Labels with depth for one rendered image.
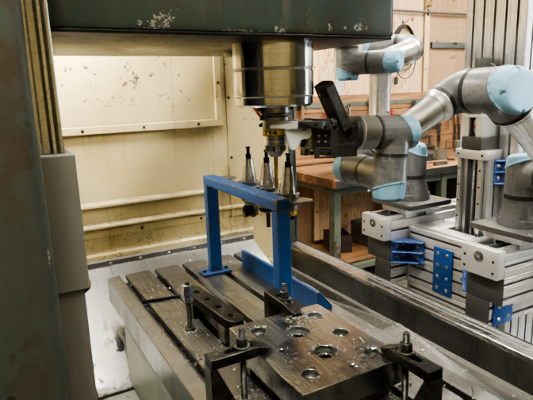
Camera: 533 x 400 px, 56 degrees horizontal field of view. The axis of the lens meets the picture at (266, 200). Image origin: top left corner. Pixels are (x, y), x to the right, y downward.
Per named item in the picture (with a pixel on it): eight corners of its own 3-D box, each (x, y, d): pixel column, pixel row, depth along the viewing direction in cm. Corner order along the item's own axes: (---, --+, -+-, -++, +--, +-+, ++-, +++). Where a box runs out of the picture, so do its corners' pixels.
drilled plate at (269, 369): (317, 322, 120) (317, 303, 119) (405, 381, 95) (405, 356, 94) (230, 348, 110) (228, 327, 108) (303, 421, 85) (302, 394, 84)
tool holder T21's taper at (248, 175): (239, 180, 151) (239, 158, 149) (254, 179, 152) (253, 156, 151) (243, 182, 146) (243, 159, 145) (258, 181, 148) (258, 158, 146)
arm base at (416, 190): (411, 192, 216) (411, 169, 214) (438, 198, 203) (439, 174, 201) (383, 197, 209) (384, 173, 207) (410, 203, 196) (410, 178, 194)
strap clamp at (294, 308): (276, 328, 127) (274, 272, 124) (305, 351, 115) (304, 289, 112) (265, 332, 125) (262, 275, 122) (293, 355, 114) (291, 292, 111)
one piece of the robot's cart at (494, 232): (527, 225, 183) (528, 208, 182) (590, 240, 164) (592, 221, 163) (458, 241, 167) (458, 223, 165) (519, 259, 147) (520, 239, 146)
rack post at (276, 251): (294, 314, 135) (292, 205, 128) (305, 321, 130) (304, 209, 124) (262, 323, 130) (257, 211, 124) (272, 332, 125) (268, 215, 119)
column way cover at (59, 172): (68, 361, 114) (39, 132, 104) (116, 505, 74) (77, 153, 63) (44, 367, 112) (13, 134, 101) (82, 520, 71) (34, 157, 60)
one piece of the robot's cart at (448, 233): (450, 344, 224) (459, 151, 206) (526, 383, 192) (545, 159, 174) (404, 360, 211) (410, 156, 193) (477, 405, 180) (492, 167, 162)
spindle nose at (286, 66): (220, 107, 104) (216, 47, 102) (282, 104, 113) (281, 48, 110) (264, 108, 91) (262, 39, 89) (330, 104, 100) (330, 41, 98)
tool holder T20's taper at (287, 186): (275, 192, 131) (275, 166, 130) (289, 190, 133) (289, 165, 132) (285, 194, 127) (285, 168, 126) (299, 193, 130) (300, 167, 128)
